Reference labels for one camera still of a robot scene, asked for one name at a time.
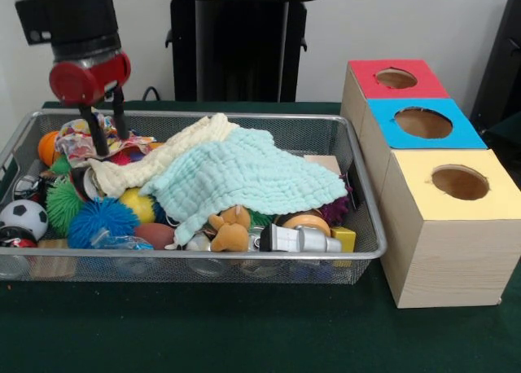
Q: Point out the shallow clear mesh bin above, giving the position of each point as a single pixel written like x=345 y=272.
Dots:
x=203 y=271

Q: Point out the bottle with blue label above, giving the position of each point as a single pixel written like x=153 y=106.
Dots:
x=122 y=242

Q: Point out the silver drink can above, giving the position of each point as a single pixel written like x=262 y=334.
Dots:
x=87 y=183

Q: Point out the light blue waffle cloth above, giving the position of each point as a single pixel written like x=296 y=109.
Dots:
x=244 y=173

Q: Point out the colourful patterned cloth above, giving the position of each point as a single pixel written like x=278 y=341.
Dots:
x=75 y=143

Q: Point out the wooden box with three holes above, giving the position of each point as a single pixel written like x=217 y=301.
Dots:
x=447 y=259

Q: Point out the blue spiky rubber ball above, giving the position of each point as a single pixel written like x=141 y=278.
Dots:
x=102 y=222

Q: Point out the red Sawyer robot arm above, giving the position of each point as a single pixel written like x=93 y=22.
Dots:
x=77 y=23

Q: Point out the small orange basketball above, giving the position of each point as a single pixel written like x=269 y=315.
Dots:
x=46 y=147

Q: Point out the black equipment case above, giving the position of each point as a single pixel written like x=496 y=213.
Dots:
x=500 y=84

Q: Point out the small brown toy football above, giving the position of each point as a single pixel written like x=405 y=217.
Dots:
x=156 y=234

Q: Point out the small black-white soccer ball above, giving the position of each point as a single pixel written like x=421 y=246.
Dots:
x=24 y=218

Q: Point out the dark green table cloth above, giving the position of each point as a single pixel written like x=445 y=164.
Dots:
x=203 y=328

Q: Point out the tan plush animal toy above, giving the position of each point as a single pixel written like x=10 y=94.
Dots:
x=230 y=236

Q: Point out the tan cardboard square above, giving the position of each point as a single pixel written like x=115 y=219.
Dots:
x=325 y=161

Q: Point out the cream knitted cloth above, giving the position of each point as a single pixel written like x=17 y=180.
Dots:
x=134 y=169

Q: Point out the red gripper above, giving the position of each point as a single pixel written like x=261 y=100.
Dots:
x=77 y=84

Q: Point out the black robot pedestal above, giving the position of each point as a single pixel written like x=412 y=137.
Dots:
x=228 y=43

